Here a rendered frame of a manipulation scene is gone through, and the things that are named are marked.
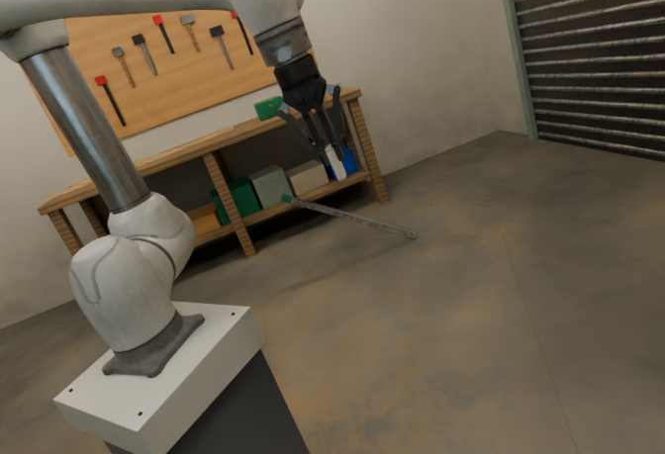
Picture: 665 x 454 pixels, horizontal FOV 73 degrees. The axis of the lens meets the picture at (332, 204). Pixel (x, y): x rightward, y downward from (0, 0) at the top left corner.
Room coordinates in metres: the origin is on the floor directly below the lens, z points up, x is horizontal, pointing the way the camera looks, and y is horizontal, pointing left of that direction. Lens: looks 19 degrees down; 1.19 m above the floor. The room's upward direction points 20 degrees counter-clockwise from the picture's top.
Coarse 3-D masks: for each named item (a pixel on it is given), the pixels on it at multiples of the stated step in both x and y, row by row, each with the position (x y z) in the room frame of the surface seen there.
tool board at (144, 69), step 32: (96, 32) 3.55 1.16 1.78; (128, 32) 3.57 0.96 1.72; (160, 32) 3.60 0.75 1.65; (192, 32) 3.61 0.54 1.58; (224, 32) 3.63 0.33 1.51; (96, 64) 3.54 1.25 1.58; (128, 64) 3.56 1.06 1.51; (160, 64) 3.59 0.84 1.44; (192, 64) 3.61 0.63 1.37; (224, 64) 3.64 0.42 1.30; (256, 64) 3.67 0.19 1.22; (96, 96) 3.52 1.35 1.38; (128, 96) 3.55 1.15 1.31; (160, 96) 3.58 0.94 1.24; (192, 96) 3.60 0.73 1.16; (224, 96) 3.63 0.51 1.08; (128, 128) 3.54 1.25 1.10
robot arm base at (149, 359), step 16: (176, 320) 0.92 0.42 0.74; (192, 320) 0.94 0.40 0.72; (160, 336) 0.87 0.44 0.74; (176, 336) 0.89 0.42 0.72; (128, 352) 0.85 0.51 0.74; (144, 352) 0.85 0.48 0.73; (160, 352) 0.86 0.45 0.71; (112, 368) 0.88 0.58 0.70; (128, 368) 0.85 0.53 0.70; (144, 368) 0.83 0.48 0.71; (160, 368) 0.82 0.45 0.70
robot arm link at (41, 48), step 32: (32, 32) 1.03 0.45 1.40; (64, 32) 1.09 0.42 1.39; (32, 64) 1.04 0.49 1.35; (64, 64) 1.06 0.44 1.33; (64, 96) 1.05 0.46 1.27; (64, 128) 1.05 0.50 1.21; (96, 128) 1.06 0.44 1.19; (96, 160) 1.05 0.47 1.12; (128, 160) 1.09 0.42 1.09; (128, 192) 1.06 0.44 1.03; (128, 224) 1.04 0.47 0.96; (160, 224) 1.05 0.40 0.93; (192, 224) 1.17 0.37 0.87
